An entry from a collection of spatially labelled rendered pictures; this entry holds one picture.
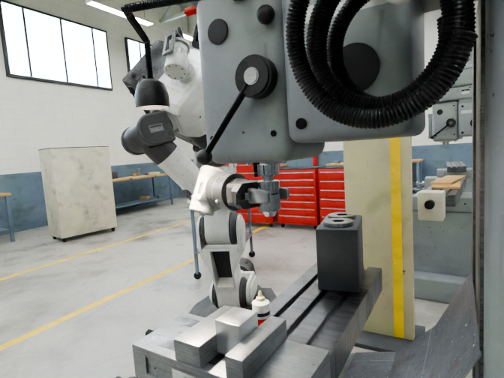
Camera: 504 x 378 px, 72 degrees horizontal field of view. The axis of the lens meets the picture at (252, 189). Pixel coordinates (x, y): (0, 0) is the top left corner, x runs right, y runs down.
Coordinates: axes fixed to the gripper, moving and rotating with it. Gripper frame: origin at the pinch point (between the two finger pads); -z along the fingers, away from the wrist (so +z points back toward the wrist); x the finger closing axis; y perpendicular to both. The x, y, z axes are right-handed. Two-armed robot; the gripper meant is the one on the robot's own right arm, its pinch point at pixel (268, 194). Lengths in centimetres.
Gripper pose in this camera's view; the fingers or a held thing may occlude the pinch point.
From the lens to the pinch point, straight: 73.7
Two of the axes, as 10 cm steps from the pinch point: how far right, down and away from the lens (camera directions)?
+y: 0.6, 9.9, 1.1
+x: 7.5, -1.2, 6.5
